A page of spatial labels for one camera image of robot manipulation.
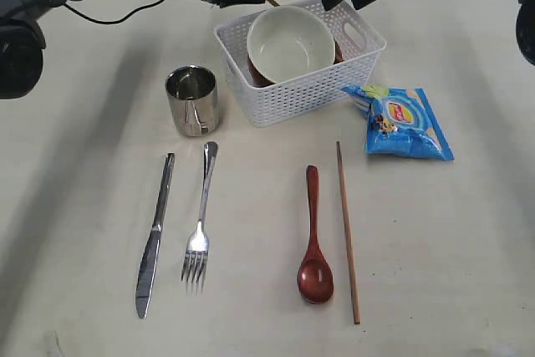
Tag white perforated plastic basket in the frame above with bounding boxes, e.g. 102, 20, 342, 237
214, 0, 386, 127

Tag shiny stainless steel cup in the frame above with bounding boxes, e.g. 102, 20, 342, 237
165, 65, 220, 137

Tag blue Lay's chips bag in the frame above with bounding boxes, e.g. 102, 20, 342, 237
342, 85, 454, 161

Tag silver metal fork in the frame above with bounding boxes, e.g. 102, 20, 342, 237
181, 141, 218, 286

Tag silver metal knife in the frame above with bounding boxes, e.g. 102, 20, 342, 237
135, 153, 176, 319

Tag dark red wooden spoon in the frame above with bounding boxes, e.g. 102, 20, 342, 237
297, 166, 334, 304

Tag white ceramic bowl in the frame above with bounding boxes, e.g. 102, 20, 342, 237
246, 6, 335, 84

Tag brown wooden plate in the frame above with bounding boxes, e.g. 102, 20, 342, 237
247, 41, 344, 88

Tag black cable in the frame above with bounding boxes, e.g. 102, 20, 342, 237
62, 0, 172, 24

